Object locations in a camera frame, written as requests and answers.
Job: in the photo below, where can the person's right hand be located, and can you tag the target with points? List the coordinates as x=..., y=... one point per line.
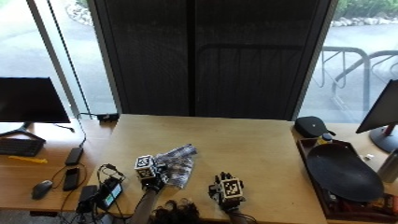
x=219, y=194

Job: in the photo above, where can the person's left hand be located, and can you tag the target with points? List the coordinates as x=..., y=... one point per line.
x=160, y=179

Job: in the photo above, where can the grey patterned cloth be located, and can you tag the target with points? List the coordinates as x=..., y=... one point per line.
x=180, y=165

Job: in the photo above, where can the white marker cube right glove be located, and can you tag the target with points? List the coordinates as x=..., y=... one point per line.
x=232, y=188

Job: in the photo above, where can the white marker cube glove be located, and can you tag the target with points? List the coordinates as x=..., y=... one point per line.
x=144, y=166
x=232, y=188

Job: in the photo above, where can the white marker cube left glove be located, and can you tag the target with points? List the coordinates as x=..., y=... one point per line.
x=144, y=166

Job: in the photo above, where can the black device with lit screen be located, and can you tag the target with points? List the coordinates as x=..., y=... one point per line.
x=111, y=193

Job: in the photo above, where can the black small box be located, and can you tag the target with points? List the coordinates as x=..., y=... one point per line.
x=86, y=197

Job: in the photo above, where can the black adapter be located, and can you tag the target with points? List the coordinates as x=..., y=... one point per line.
x=108, y=117

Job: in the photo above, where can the black power brick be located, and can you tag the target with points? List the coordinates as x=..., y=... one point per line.
x=74, y=156

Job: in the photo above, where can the black phone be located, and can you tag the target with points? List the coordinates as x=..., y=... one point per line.
x=71, y=179

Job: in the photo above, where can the black zip case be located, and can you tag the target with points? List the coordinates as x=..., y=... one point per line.
x=311, y=127

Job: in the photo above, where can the small bottle yellow label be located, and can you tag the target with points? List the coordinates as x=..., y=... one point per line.
x=325, y=139

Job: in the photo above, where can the dark brown tray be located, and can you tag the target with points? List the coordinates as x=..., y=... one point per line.
x=332, y=208

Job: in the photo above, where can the black oval plate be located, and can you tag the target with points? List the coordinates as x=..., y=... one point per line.
x=344, y=172

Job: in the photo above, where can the grey computer mouse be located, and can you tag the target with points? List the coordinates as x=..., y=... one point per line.
x=42, y=189

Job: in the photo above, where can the yellow flat tool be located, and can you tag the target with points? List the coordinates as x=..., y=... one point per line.
x=27, y=160

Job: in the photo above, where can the small white object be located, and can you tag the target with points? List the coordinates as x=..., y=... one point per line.
x=369, y=157

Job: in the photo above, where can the black keyboard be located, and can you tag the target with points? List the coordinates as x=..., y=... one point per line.
x=19, y=146

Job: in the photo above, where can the black monitor stand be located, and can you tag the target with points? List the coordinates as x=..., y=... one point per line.
x=21, y=132

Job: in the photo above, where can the dark window panel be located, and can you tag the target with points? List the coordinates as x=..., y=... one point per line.
x=207, y=59

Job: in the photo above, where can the black computer monitor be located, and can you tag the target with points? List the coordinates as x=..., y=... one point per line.
x=28, y=99

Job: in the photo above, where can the silver metal bottle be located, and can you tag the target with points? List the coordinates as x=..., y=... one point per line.
x=389, y=168

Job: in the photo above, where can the grey round monitor base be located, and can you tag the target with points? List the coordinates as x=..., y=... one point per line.
x=385, y=140

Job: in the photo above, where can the slanted black monitor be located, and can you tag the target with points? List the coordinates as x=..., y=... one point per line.
x=381, y=109

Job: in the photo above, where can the grey metal bike rack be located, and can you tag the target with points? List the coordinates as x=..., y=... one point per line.
x=352, y=71

